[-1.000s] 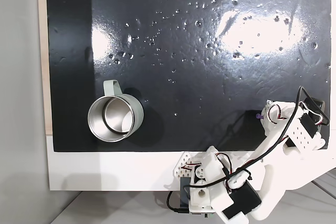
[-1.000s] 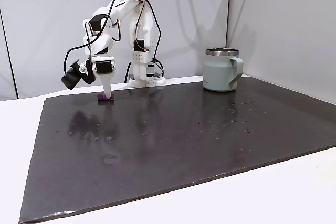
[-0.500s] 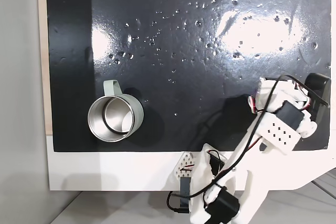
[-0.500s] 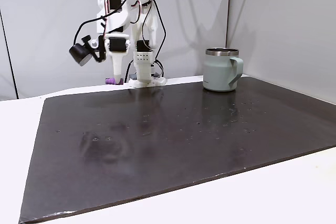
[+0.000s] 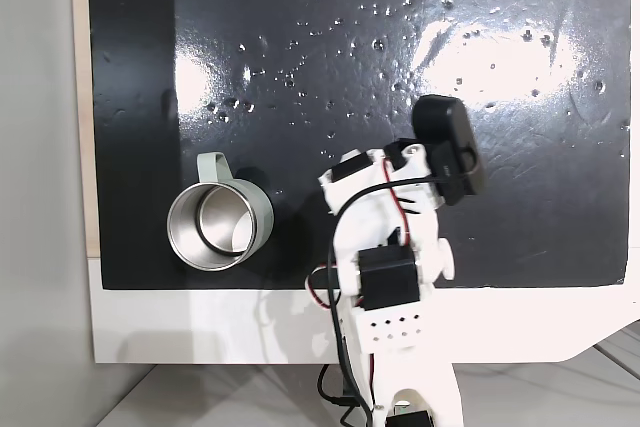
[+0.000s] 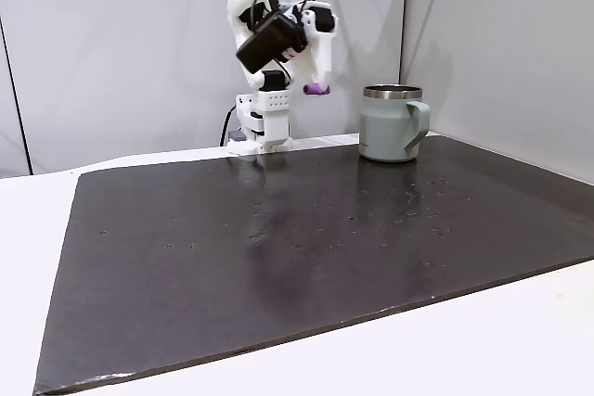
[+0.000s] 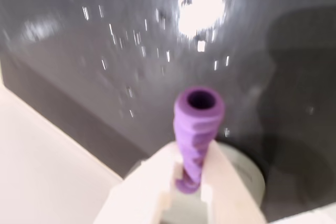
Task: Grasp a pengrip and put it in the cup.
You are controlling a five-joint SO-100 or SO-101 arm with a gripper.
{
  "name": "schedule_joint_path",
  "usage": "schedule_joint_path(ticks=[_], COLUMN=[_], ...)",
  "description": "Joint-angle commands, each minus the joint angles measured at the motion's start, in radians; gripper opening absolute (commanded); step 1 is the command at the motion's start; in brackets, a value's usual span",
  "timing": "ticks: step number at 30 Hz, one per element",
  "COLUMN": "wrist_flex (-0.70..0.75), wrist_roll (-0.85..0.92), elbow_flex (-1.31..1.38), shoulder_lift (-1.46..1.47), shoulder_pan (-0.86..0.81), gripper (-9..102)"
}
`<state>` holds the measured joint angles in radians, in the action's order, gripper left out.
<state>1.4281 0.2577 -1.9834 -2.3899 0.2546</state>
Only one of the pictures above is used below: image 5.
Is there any thin red motor wire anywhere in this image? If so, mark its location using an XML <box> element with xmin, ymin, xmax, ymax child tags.
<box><xmin>305</xmin><ymin>154</ymin><xmax>417</xmax><ymax>313</ymax></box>

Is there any black glossy table mat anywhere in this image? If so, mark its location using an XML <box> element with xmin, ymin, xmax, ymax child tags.
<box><xmin>86</xmin><ymin>0</ymin><xmax>631</xmax><ymax>292</ymax></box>

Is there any steel mug with pale handle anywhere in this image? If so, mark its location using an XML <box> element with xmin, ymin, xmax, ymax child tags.
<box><xmin>166</xmin><ymin>150</ymin><xmax>276</xmax><ymax>272</ymax></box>

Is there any black oval camera box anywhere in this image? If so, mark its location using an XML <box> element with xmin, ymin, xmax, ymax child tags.
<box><xmin>410</xmin><ymin>94</ymin><xmax>489</xmax><ymax>207</ymax></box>

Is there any black power cable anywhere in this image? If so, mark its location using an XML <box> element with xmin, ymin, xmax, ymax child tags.
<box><xmin>316</xmin><ymin>361</ymin><xmax>377</xmax><ymax>427</ymax></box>

